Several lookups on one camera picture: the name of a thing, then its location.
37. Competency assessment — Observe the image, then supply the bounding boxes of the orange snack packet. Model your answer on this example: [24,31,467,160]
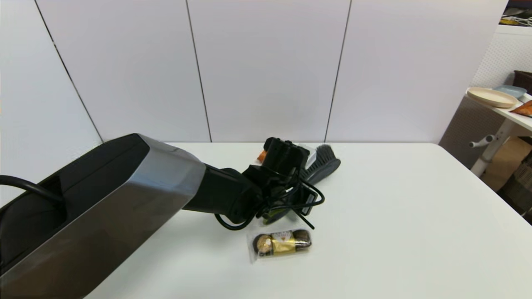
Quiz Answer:
[509,100,532,118]

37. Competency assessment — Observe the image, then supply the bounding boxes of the white pegboard panel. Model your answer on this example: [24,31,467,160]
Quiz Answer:
[470,25,532,88]

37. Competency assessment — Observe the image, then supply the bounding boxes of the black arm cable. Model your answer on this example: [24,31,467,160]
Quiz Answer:
[214,176,325,231]
[0,175,64,204]

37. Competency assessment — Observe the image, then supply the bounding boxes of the pale blue dish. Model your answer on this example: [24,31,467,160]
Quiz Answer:
[494,85,527,99]

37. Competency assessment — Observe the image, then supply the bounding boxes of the grey brush with green handle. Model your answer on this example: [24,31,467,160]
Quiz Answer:
[265,144,342,225]

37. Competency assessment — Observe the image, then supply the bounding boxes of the gold chocolate balls pack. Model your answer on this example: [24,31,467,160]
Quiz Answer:
[248,228,313,263]

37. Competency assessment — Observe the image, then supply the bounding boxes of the white side table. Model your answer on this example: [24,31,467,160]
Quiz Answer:
[464,88,532,178]

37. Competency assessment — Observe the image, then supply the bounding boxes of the brown cardboard box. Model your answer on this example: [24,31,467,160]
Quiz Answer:
[480,136,532,192]

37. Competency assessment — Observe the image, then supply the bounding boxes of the dark brown box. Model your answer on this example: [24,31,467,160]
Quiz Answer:
[513,70,532,95]

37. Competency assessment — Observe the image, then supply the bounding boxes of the grey perforated panel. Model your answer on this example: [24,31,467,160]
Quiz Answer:
[438,95,505,168]

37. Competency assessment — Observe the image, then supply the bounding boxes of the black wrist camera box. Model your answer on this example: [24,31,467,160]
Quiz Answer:
[264,137,311,172]

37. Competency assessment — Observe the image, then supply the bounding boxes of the beige flat plate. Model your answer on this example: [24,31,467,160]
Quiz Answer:
[466,87,519,109]

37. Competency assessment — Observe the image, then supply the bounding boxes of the grey table crank handle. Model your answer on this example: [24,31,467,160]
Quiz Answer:
[469,134,498,149]

